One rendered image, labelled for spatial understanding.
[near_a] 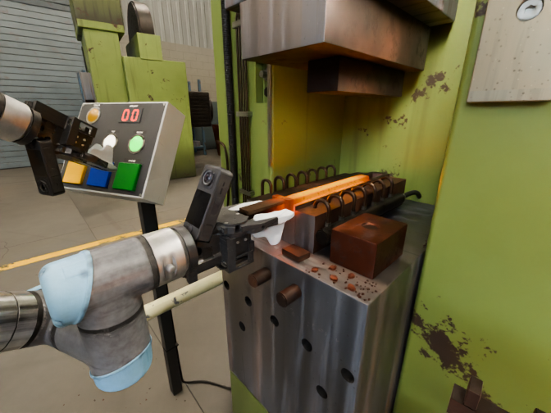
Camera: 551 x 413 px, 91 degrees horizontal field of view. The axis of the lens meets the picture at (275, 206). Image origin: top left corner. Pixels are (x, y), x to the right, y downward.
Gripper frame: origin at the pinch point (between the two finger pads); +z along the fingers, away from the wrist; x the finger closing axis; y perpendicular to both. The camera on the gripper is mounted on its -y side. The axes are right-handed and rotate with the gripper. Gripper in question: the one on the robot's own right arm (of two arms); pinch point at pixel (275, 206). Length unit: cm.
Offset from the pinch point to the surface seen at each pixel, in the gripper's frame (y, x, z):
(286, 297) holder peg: 12.0, 9.8, -6.9
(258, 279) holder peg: 12.3, 2.3, -6.6
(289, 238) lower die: 7.2, 1.3, 2.7
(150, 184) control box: 1.0, -37.9, -9.5
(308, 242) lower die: 6.5, 6.4, 2.7
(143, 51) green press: -107, -449, 151
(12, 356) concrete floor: 100, -133, -57
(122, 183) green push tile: 0.9, -43.5, -14.7
